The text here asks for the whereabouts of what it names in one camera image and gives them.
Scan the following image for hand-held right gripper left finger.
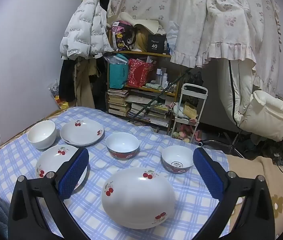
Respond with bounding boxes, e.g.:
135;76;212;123
8;147;90;240

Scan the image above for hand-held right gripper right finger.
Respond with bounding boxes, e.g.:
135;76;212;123
193;147;275;240

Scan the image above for white bowl with cherry print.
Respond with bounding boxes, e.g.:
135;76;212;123
35;144;88;193

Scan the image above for red bowl with inside mark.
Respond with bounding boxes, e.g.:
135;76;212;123
162;145;195;174

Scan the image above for white cherry print plate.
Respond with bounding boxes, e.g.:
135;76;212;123
101;167;176;230
60;119;105;147

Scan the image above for plain white bowl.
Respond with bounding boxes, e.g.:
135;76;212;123
27;120;57;150

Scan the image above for red patterned bowl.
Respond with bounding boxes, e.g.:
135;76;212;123
106;132;140;160

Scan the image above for blue checkered bed sheet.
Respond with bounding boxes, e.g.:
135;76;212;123
0;106;232;240

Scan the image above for black chair base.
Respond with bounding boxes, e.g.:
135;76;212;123
198;129;245;158

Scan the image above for pink toys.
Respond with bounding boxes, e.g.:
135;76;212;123
175;124;200;141

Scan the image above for yellow box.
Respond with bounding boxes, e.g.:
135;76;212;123
183;103;198;118

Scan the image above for yellow snack packets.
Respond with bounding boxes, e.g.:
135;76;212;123
53;97;70;110

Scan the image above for printed plastic bag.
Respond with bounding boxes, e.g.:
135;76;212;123
47;79;62;98

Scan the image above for stack of old books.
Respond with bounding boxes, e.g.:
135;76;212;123
107;89;130;117

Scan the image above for cream padded cushion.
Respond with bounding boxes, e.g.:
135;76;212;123
238;90;283;142

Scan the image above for white trolley cart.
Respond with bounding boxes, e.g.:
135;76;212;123
172;83;208;141

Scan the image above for beige hanging coat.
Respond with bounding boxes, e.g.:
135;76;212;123
74;59;97;110

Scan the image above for white padded coat black stripe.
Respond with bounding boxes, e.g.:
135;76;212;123
218;57;257;128

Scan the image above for dark long pole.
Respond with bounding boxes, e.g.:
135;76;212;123
128;69;192;123

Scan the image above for black hanging trousers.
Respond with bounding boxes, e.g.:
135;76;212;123
59;59;78;103

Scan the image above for black bag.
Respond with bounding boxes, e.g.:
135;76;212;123
188;72;204;88

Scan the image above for black hanging garment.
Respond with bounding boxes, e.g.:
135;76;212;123
89;55;107;85

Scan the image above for teal bag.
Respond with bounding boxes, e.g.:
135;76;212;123
108;54;129;90

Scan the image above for red patterned bag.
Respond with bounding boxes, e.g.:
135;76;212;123
128;58;155;88

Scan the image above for wooden shelf unit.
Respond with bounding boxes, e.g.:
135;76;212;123
105;50;180;135

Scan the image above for black box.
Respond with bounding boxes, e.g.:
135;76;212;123
147;33;167;53

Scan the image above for clear plastic bag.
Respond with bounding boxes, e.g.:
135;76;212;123
167;21;180;52

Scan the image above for white puffer jacket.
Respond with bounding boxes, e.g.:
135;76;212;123
60;0;114;60

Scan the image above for colourful printed bag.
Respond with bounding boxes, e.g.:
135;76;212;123
111;21;137;52

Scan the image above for blonde wig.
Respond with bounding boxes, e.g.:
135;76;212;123
134;28;149;52

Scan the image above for white floral ruffled curtain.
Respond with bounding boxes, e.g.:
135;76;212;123
106;0;282;98

